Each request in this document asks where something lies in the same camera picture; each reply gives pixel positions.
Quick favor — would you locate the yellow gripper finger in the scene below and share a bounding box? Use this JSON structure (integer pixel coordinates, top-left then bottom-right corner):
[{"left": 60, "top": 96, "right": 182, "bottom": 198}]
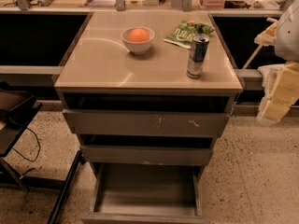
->
[
  {"left": 254, "top": 17, "right": 278, "bottom": 46},
  {"left": 257, "top": 62, "right": 299, "bottom": 125}
]

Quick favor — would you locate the red bull can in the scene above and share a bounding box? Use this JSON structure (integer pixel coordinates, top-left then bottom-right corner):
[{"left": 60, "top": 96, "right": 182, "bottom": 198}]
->
[{"left": 187, "top": 34, "right": 209, "bottom": 78}]

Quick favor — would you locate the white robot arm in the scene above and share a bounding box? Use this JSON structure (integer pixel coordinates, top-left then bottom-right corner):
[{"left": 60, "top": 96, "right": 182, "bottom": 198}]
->
[{"left": 254, "top": 0, "right": 299, "bottom": 125}]

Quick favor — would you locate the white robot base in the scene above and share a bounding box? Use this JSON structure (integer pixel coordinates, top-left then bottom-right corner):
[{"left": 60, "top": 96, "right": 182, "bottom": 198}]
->
[{"left": 258, "top": 63, "right": 283, "bottom": 88}]

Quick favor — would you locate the grey drawer cabinet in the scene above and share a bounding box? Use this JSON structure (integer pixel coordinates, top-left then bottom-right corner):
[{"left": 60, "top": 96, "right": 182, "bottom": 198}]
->
[{"left": 53, "top": 10, "right": 244, "bottom": 224}]

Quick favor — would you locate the middle grey drawer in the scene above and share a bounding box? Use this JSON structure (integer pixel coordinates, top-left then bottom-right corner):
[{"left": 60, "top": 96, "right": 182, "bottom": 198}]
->
[{"left": 81, "top": 145, "right": 212, "bottom": 166}]

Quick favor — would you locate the grey drawer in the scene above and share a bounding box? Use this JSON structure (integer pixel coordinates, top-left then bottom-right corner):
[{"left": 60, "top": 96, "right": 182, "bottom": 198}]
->
[
  {"left": 81, "top": 163, "right": 210, "bottom": 224},
  {"left": 81, "top": 145, "right": 212, "bottom": 166},
  {"left": 63, "top": 109, "right": 229, "bottom": 137}
]

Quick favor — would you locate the bottom grey drawer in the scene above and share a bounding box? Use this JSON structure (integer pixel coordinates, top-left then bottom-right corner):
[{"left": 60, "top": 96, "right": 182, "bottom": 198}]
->
[{"left": 81, "top": 163, "right": 210, "bottom": 224}]

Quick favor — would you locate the top grey drawer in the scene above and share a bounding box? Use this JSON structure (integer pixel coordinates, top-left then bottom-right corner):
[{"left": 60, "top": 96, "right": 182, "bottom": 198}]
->
[{"left": 63, "top": 109, "right": 229, "bottom": 137}]

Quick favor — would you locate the white stick tool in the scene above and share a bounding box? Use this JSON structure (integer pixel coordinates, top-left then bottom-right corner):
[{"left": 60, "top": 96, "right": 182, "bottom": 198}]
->
[{"left": 242, "top": 45, "right": 263, "bottom": 69}]

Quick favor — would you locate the green chip bag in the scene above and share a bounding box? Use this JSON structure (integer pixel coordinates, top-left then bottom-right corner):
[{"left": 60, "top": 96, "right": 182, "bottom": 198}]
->
[{"left": 164, "top": 20, "right": 215, "bottom": 49}]

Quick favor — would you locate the orange fruit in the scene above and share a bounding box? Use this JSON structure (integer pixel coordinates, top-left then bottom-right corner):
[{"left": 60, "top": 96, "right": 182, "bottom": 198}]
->
[{"left": 128, "top": 28, "right": 150, "bottom": 42}]

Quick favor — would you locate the white ceramic bowl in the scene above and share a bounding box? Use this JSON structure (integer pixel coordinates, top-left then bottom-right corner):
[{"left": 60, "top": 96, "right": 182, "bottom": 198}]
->
[{"left": 121, "top": 27, "right": 155, "bottom": 54}]

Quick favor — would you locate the black side cart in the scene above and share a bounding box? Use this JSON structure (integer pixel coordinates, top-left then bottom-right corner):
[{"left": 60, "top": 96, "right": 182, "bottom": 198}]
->
[{"left": 0, "top": 88, "right": 85, "bottom": 224}]

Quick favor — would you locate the black cable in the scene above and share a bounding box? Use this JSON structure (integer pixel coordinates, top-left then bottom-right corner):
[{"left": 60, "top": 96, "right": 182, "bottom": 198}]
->
[{"left": 6, "top": 117, "right": 42, "bottom": 163}]

